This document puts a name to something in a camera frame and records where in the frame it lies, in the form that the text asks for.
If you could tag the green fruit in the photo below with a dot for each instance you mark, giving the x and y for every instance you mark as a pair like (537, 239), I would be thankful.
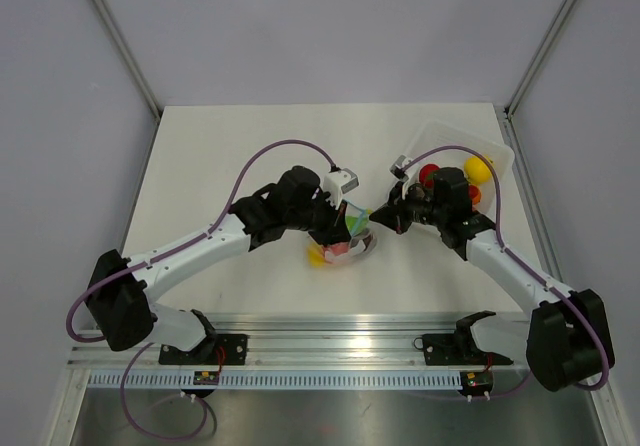
(356, 224)

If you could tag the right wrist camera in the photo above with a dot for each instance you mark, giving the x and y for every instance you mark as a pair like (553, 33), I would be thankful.
(399, 167)

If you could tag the yellow bell pepper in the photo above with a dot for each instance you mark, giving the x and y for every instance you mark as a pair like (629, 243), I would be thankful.
(316, 256)

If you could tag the clear zip bag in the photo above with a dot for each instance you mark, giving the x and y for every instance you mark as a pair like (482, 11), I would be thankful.
(361, 244)

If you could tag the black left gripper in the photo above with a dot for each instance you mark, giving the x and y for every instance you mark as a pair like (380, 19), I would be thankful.
(335, 229)

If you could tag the right controller board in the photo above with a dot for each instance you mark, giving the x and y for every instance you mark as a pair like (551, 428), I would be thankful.
(477, 382)

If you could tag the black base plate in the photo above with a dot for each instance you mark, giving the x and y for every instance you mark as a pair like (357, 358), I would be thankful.
(441, 349)
(228, 349)

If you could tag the yellow lemon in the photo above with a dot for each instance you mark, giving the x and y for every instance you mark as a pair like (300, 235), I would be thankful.
(477, 171)

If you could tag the left controller board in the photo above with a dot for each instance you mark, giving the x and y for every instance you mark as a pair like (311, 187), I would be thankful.
(206, 378)

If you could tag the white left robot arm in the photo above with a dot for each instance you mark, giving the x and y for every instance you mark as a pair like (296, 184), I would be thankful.
(124, 292)

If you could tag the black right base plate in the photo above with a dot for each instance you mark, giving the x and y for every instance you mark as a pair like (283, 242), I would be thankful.
(441, 349)

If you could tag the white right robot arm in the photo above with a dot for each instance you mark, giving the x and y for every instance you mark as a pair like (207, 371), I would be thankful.
(567, 343)

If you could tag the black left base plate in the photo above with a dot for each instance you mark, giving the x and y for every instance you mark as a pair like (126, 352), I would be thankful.
(228, 349)

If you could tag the controller board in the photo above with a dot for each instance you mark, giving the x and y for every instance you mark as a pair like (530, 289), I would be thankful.
(477, 382)
(206, 378)

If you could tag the white slotted cable duct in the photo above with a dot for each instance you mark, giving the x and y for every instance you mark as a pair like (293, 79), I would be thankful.
(282, 380)

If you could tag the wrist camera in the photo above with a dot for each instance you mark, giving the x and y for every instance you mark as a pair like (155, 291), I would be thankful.
(399, 167)
(337, 184)

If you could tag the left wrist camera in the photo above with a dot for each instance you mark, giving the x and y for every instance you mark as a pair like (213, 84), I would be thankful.
(337, 184)

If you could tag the orange-yellow mango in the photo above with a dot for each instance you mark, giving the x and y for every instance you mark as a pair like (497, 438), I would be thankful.
(475, 194)

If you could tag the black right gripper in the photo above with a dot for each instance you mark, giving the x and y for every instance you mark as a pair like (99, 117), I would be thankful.
(394, 212)

